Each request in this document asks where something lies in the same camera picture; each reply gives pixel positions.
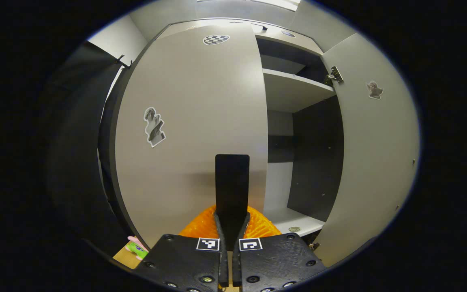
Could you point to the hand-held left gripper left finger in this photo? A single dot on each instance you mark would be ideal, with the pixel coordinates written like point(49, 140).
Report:
point(223, 263)

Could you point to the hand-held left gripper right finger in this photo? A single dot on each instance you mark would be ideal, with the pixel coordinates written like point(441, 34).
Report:
point(236, 263)

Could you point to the shoe cabinet door checkered sticker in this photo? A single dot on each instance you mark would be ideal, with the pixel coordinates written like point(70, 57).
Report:
point(197, 101)

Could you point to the shoe cabinet door square stickers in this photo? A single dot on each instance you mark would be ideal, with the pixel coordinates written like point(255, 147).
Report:
point(375, 162)

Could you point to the grey double-door shoe cabinet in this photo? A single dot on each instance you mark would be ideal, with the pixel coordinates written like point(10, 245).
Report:
point(294, 91)

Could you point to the pink green plush toy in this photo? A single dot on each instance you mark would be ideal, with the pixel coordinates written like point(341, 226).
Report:
point(138, 248)

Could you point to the black backdrop cloth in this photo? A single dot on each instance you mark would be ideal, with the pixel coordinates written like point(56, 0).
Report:
point(75, 142)

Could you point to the wide ceiling light panel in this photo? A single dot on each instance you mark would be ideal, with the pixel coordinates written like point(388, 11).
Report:
point(274, 3)

